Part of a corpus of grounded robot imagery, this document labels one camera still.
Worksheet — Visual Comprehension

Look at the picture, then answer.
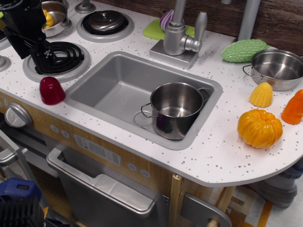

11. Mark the red plastic sweet potato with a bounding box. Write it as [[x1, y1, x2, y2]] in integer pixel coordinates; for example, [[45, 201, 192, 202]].
[[39, 77, 65, 105]]

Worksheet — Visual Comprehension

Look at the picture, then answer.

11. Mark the yellow plastic corn piece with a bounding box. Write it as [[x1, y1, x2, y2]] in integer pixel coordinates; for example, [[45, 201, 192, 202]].
[[249, 82, 273, 107]]

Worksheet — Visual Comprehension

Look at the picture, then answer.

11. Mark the green plastic cutting board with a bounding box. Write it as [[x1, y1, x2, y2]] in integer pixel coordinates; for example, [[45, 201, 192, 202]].
[[143, 19, 195, 41]]

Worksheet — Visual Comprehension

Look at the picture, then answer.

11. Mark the back right stove burner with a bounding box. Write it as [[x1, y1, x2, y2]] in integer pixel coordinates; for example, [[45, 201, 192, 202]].
[[77, 10, 134, 43]]

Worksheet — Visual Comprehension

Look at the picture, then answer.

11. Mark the purple plastic onion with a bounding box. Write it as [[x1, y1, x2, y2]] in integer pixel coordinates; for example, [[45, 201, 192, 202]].
[[159, 9, 174, 32]]

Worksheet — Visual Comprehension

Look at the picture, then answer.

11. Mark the blue black clamp device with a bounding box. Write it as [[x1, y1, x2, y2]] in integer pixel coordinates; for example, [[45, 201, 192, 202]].
[[0, 178, 44, 227]]

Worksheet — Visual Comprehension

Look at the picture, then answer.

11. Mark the grey oven knob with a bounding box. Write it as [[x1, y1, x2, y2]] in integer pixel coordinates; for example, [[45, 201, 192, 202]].
[[4, 103, 33, 128]]

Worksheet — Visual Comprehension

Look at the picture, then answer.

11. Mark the grey vertical pole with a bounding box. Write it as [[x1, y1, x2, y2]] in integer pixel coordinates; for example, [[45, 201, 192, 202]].
[[237, 0, 261, 41]]

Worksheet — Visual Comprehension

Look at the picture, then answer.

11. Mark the black front stove burner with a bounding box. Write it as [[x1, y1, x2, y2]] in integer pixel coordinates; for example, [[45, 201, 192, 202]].
[[23, 42, 91, 83]]

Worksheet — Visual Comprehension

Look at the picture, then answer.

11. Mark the grey toy faucet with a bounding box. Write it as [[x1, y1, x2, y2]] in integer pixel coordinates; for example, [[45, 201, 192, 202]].
[[150, 0, 207, 70]]

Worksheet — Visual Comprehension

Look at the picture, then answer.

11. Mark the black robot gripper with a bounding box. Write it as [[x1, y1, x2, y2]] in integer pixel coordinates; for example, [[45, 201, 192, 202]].
[[29, 41, 55, 74]]

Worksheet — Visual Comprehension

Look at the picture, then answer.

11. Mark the steel pot in sink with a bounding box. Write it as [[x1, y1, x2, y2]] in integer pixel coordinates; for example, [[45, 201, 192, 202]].
[[141, 82, 211, 140]]

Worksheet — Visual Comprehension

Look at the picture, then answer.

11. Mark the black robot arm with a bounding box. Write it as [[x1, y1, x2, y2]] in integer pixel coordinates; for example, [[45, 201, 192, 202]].
[[0, 0, 55, 74]]

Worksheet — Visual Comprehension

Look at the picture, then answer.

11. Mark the steel pot lid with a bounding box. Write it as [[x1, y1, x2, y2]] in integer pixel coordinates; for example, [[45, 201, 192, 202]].
[[85, 10, 126, 31]]

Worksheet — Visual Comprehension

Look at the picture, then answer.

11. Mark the steel pan on counter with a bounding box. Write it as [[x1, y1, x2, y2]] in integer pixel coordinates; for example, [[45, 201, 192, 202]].
[[242, 49, 303, 91]]

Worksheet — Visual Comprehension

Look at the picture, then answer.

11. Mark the yellow plastic pepper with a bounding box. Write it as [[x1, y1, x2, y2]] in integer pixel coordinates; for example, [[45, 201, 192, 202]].
[[43, 9, 54, 29]]

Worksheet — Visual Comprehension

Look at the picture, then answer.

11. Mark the green plastic bitter gourd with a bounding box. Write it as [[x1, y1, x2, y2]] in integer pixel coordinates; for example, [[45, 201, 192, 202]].
[[221, 39, 269, 63]]

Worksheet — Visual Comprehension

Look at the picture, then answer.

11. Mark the orange plastic carrot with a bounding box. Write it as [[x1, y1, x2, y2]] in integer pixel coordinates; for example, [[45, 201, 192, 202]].
[[281, 89, 303, 124]]

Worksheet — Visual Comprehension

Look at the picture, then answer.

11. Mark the orange plastic pumpkin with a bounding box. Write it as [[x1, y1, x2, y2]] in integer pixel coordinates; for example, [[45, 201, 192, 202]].
[[237, 109, 283, 149]]

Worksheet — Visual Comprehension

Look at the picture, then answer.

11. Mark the steel bowl on stove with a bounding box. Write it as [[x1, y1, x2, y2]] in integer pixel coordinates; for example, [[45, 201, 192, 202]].
[[42, 0, 71, 38]]

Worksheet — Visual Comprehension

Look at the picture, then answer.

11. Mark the grey toy sink basin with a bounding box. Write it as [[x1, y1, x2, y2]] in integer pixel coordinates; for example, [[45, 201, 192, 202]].
[[65, 52, 223, 150]]

